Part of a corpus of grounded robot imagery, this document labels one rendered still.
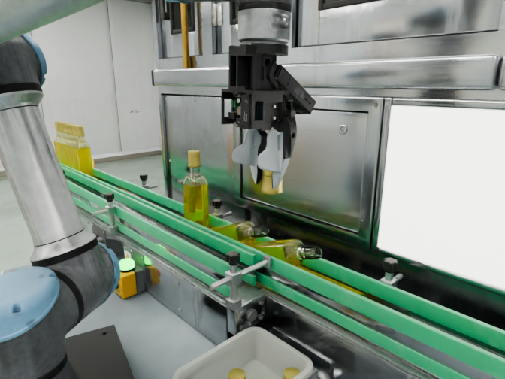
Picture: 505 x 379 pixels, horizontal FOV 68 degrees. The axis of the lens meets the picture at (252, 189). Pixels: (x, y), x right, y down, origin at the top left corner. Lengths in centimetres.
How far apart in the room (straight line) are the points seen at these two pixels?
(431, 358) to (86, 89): 663
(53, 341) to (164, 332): 40
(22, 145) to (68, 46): 620
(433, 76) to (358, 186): 27
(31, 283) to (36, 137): 25
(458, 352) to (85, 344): 71
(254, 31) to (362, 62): 37
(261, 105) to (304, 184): 47
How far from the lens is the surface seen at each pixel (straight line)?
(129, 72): 728
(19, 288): 68
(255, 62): 55
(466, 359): 71
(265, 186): 61
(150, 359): 96
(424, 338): 72
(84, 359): 89
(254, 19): 55
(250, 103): 53
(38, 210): 74
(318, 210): 96
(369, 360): 79
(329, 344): 83
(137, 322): 108
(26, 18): 57
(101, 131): 708
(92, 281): 75
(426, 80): 80
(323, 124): 92
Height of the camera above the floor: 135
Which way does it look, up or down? 16 degrees down
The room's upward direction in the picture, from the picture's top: straight up
